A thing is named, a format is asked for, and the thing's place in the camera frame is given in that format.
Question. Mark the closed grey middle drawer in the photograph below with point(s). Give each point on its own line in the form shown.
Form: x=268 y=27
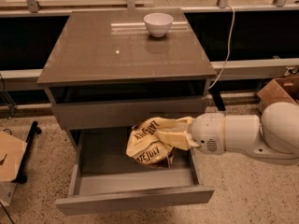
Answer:
x=78 y=116

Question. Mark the black metal stand left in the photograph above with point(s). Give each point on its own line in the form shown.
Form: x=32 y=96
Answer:
x=21 y=177

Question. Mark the grey drawer cabinet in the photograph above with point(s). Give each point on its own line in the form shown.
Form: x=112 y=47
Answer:
x=109 y=55

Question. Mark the brown and yellow chip bag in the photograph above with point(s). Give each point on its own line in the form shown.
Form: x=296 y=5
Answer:
x=145 y=146

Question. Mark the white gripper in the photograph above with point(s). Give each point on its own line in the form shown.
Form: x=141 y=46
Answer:
x=206 y=132

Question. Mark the brown cardboard box right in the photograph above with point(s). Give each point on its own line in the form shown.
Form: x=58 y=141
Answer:
x=279 y=90

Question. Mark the open grey bottom drawer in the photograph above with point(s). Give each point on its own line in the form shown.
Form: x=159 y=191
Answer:
x=105 y=179

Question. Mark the black table leg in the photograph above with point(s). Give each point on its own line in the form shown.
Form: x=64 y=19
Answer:
x=216 y=96

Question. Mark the white ceramic bowl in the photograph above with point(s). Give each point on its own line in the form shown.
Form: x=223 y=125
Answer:
x=158 y=24

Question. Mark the brown cardboard piece left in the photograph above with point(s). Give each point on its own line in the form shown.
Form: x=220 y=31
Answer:
x=12 y=150

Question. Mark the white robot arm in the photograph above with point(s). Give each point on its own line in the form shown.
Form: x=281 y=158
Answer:
x=272 y=137

